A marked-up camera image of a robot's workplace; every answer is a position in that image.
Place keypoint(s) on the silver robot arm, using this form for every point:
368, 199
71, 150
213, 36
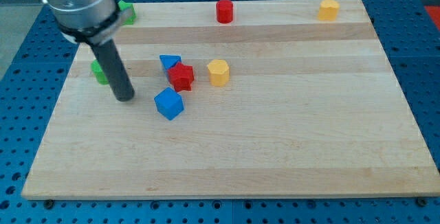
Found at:
94, 22

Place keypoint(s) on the blue cube block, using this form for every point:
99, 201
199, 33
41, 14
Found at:
169, 103

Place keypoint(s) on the yellow heart block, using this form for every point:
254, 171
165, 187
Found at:
328, 10

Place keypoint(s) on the yellow hexagon block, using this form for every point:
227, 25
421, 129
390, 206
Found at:
218, 72

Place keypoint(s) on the red star block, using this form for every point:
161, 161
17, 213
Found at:
181, 77

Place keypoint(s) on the wooden board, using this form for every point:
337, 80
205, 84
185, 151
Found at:
312, 109

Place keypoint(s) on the blue triangle block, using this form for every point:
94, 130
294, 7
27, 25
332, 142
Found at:
169, 61

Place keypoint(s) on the red cylinder block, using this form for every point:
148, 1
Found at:
224, 11

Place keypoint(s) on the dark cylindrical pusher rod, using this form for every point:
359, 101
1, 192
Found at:
113, 68

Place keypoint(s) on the green block behind rod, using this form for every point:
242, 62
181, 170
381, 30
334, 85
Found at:
98, 73

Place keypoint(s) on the green block at top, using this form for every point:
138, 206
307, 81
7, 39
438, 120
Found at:
128, 12

